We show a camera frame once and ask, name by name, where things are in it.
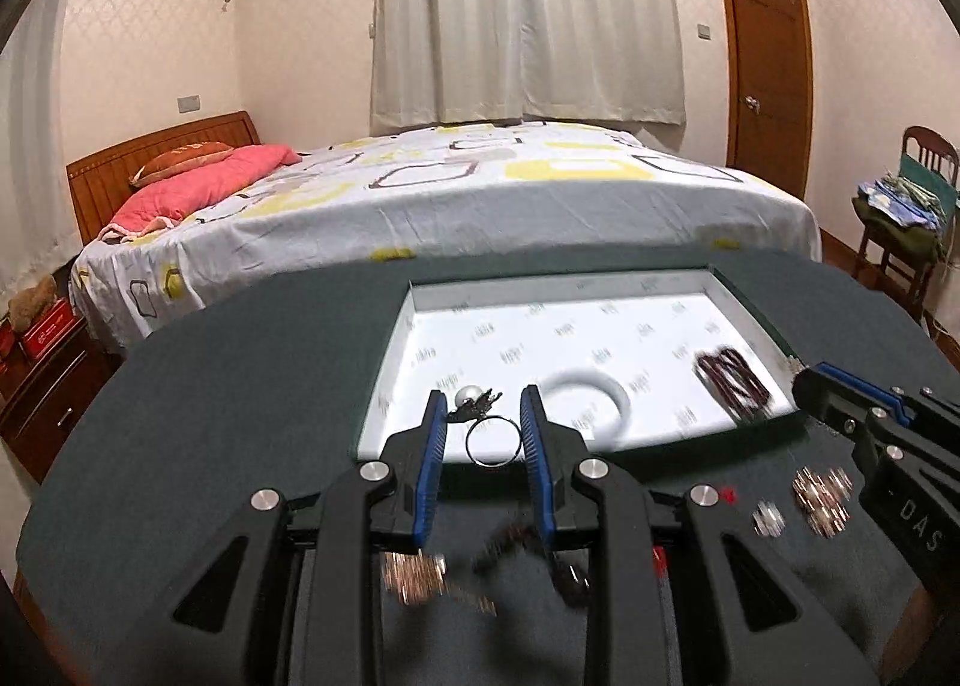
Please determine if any rose gold bracelet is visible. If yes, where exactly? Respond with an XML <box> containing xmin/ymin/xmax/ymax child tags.
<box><xmin>793</xmin><ymin>467</ymin><xmax>852</xmax><ymax>537</ymax></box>

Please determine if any orange pillow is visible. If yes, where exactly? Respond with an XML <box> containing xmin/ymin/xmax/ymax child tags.
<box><xmin>129</xmin><ymin>141</ymin><xmax>235</xmax><ymax>188</ymax></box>

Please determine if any pink blanket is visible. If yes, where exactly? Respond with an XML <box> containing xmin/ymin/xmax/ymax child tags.
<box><xmin>101</xmin><ymin>145</ymin><xmax>302</xmax><ymax>237</ymax></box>

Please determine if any dark wooden nightstand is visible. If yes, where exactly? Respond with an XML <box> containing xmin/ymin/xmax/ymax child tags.
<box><xmin>0</xmin><ymin>326</ymin><xmax>121</xmax><ymax>485</ymax></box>

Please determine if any brown plush toy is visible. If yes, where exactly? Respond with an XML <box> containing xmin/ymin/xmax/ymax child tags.
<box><xmin>7</xmin><ymin>273</ymin><xmax>59</xmax><ymax>329</ymax></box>

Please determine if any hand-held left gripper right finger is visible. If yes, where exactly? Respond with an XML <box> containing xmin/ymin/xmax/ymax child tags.
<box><xmin>520</xmin><ymin>384</ymin><xmax>882</xmax><ymax>686</ymax></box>

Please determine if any gold chain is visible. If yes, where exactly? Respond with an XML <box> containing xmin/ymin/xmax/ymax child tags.
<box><xmin>381</xmin><ymin>552</ymin><xmax>497</xmax><ymax>618</ymax></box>

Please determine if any pile of clothes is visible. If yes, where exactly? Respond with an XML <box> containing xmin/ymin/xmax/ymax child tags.
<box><xmin>851</xmin><ymin>154</ymin><xmax>960</xmax><ymax>260</ymax></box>

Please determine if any bed with patterned sheet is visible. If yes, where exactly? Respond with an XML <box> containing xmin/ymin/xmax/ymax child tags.
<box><xmin>67</xmin><ymin>120</ymin><xmax>824</xmax><ymax>357</ymax></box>

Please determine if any sheer white curtain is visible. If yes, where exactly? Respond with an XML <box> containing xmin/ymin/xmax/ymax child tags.
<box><xmin>0</xmin><ymin>0</ymin><xmax>87</xmax><ymax>297</ymax></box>

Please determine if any dark red bead bracelet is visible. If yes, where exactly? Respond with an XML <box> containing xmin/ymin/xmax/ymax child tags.
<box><xmin>694</xmin><ymin>347</ymin><xmax>773</xmax><ymax>423</ymax></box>

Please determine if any white window curtain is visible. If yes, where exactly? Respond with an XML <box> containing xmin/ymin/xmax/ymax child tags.
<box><xmin>371</xmin><ymin>0</ymin><xmax>687</xmax><ymax>133</ymax></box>

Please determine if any wooden headboard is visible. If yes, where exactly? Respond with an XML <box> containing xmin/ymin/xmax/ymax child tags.
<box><xmin>66</xmin><ymin>110</ymin><xmax>262</xmax><ymax>246</ymax></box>

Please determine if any white bangle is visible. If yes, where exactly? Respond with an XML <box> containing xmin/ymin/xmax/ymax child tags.
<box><xmin>536</xmin><ymin>365</ymin><xmax>631</xmax><ymax>451</ymax></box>

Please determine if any silver pearl ring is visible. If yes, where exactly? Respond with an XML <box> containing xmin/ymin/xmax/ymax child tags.
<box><xmin>448</xmin><ymin>386</ymin><xmax>522</xmax><ymax>468</ymax></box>

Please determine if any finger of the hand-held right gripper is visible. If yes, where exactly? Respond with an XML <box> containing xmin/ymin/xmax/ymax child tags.
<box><xmin>819</xmin><ymin>362</ymin><xmax>931</xmax><ymax>425</ymax></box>
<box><xmin>792</xmin><ymin>368</ymin><xmax>875</xmax><ymax>441</ymax></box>

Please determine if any wooden chair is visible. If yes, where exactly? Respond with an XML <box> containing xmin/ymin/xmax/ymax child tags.
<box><xmin>855</xmin><ymin>126</ymin><xmax>960</xmax><ymax>323</ymax></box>

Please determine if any red box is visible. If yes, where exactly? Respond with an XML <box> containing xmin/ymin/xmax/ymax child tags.
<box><xmin>21</xmin><ymin>302</ymin><xmax>80</xmax><ymax>361</ymax></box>

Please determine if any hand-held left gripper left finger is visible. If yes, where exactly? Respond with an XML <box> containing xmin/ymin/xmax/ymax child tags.
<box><xmin>79</xmin><ymin>390</ymin><xmax>451</xmax><ymax>686</ymax></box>

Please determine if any white printed box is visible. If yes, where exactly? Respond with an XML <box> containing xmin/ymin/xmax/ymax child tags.
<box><xmin>352</xmin><ymin>268</ymin><xmax>811</xmax><ymax>466</ymax></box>

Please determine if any brown wooden door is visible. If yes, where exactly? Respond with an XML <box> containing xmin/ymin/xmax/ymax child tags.
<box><xmin>711</xmin><ymin>0</ymin><xmax>815</xmax><ymax>201</ymax></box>

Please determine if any black cord necklace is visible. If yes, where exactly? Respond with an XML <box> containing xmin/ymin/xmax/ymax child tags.
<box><xmin>472</xmin><ymin>521</ymin><xmax>593</xmax><ymax>608</ymax></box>

